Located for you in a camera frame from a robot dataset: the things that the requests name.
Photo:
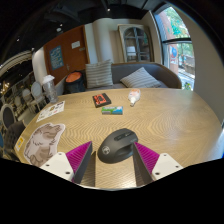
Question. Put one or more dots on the clear shaker bottle white lid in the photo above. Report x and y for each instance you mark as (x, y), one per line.
(50, 90)

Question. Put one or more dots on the brown wooden door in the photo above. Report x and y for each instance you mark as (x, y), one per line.
(73, 60)

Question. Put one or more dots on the grey sofa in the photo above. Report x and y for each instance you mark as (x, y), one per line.
(166, 75)

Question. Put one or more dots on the blue poster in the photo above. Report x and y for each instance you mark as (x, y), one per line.
(56, 57)

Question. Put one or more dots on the yellow square table sticker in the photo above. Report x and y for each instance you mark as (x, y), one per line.
(19, 143)

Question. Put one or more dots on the large window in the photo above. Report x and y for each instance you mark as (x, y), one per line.
(176, 46)

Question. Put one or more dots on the green and blue packet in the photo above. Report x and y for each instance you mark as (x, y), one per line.
(112, 110)

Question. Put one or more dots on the black box with red print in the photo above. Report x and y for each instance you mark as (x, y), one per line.
(101, 99)

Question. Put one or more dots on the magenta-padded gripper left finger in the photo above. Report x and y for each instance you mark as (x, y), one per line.
(60, 165)

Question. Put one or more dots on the arched glass-door cabinet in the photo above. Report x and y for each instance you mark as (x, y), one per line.
(135, 43)

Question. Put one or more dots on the white sticker sheet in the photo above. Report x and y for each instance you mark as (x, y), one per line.
(50, 111)

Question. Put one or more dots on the black and orange backpack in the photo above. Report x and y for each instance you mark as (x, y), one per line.
(74, 83)

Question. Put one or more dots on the oval-backed dark chair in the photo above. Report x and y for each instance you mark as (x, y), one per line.
(7, 115)

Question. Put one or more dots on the group of white chairs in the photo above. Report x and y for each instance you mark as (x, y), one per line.
(33, 95)

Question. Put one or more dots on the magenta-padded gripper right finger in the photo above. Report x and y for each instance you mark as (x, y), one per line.
(163, 165)

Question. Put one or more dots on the cat-shaped mouse pad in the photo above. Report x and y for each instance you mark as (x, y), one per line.
(41, 143)

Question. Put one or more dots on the dark tufted armchair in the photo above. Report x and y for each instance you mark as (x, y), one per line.
(13, 135)

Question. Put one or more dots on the upright striped cushion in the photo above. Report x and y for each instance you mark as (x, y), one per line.
(99, 74)

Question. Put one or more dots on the black computer mouse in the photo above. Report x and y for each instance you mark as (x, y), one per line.
(116, 146)

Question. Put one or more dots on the flat-lying striped cushion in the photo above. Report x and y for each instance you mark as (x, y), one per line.
(140, 80)

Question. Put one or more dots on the small white door sign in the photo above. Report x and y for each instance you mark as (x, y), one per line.
(76, 44)

